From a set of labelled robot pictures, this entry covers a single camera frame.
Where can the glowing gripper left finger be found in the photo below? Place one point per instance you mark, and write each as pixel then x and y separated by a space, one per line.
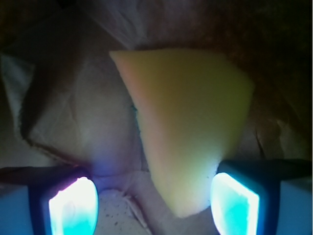
pixel 55 200

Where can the yellow green sponge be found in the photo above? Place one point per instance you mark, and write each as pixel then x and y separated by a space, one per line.
pixel 191 107

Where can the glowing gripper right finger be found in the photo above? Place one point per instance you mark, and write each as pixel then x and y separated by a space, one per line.
pixel 263 197

